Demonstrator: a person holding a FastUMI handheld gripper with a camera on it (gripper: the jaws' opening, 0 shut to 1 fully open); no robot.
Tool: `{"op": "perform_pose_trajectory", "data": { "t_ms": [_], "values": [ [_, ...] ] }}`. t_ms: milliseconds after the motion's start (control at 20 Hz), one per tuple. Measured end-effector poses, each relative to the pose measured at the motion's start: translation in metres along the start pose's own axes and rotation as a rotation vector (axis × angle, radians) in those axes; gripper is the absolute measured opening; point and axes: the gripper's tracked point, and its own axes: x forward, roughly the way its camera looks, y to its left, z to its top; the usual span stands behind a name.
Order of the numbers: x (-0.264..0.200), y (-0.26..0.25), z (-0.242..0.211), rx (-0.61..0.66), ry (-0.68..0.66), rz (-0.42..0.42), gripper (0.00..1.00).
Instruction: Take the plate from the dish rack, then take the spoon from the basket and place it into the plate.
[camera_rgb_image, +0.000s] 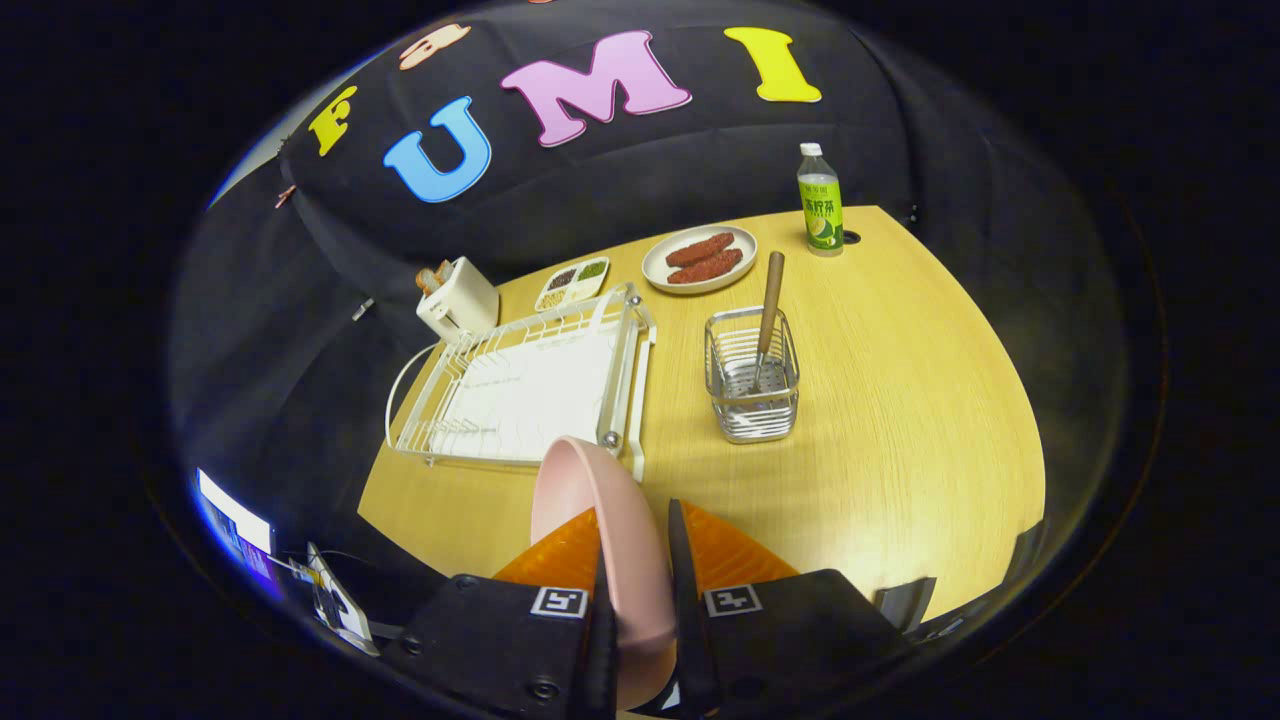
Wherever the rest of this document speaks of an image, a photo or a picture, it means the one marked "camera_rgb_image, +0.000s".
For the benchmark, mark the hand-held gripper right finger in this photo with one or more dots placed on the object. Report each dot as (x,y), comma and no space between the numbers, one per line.
(685,600)

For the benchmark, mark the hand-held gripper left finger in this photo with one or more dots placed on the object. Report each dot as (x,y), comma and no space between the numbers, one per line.
(500,640)

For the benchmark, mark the pink plate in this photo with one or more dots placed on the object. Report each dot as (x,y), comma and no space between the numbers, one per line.
(620,540)

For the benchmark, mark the white oval plate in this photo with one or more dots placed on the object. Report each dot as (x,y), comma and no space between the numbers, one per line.
(655,272)

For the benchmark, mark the white device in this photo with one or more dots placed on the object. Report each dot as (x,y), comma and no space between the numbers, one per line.
(335,600)

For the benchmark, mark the lit monitor screen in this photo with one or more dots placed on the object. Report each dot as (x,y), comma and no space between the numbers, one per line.
(235,515)

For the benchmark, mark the reddish brown sausage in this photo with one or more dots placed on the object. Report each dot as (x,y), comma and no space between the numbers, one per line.
(700,248)
(706,267)

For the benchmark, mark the white divided condiment tray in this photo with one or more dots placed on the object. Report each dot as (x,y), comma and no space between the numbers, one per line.
(572,284)

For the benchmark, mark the cream toaster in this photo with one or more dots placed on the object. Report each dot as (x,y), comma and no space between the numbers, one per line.
(465,305)

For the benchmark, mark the small white tag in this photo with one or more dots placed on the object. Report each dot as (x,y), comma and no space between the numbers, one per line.
(362,309)

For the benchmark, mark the toasted bread slice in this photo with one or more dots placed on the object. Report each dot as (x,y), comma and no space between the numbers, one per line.
(444,271)
(428,281)

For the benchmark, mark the green label drink bottle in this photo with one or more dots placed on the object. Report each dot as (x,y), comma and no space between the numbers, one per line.
(820,210)

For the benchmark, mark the black backdrop cloth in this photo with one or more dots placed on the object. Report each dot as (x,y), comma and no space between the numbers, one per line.
(650,170)

